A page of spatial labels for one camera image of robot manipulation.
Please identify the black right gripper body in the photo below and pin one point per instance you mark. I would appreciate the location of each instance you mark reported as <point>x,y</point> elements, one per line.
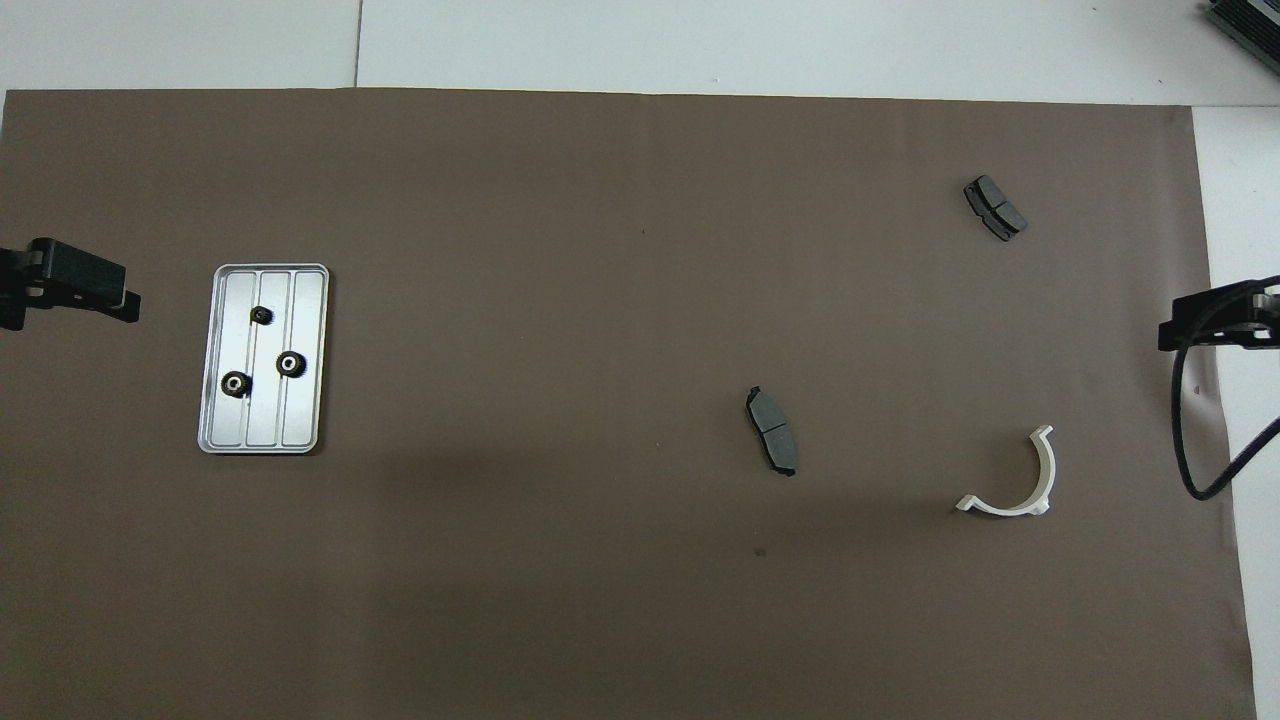
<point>1268,305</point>

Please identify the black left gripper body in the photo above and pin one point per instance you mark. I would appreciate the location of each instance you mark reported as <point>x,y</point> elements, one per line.
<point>18,275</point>

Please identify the small black bearing gear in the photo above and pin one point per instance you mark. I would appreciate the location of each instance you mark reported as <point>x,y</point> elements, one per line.
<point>261,315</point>

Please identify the black bearing gear white centre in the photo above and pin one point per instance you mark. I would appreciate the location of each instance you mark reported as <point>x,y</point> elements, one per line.
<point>236,384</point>
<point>290,363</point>

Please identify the silver metal compartment tray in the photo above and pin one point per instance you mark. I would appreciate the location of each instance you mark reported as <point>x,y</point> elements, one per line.
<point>305,420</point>

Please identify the short grey brake pad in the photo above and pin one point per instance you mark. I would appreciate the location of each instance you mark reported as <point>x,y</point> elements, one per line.
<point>996,207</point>

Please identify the grey ribbed device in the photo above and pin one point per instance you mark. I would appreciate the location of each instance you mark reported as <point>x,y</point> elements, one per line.
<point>1255,25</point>

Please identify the long grey brake pad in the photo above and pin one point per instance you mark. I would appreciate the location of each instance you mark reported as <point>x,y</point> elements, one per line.
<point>772,430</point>

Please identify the brown paper table mat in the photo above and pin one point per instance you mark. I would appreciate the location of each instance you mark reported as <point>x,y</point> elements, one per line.
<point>560,300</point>

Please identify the white curved plastic bracket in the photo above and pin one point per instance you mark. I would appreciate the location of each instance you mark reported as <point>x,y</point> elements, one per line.
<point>1047,470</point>

